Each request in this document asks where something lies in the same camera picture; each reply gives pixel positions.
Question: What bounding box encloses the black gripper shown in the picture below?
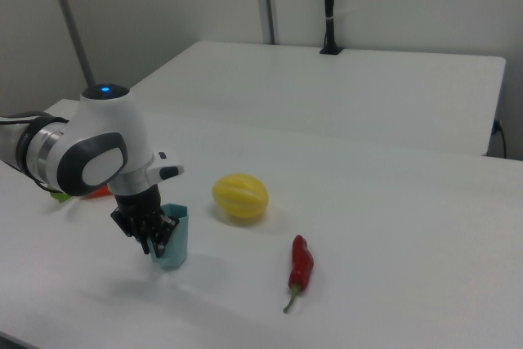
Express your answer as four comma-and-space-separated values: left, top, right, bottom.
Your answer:
110, 186, 180, 258

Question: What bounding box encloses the teal faceted mug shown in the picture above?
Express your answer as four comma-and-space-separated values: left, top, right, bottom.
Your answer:
149, 202, 191, 271

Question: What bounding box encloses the orange carrot with green leaves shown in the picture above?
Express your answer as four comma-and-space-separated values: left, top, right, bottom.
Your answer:
48, 184, 111, 204

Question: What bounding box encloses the yellow striped melon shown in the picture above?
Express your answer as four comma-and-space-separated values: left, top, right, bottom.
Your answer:
211, 172, 270, 220

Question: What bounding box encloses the red chili pepper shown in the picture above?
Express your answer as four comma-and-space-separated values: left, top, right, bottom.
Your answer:
283, 235, 315, 314

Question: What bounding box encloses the slanted grey partition post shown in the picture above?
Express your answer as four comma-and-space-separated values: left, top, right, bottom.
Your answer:
43, 0, 97, 87

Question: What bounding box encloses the thin cable beside table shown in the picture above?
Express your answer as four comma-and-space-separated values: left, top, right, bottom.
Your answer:
492, 119, 508, 159

